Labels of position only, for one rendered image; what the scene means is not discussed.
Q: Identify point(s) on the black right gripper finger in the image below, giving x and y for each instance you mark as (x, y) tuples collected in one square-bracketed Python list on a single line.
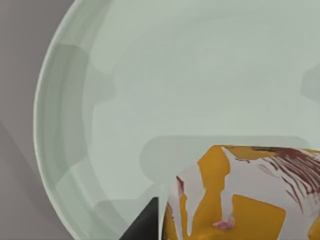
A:
[(148, 222)]

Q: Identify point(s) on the yellow and white box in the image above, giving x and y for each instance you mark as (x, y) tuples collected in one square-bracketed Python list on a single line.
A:
[(240, 195)]

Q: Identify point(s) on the pale green plate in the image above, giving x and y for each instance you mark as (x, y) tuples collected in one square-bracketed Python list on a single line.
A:
[(175, 75)]

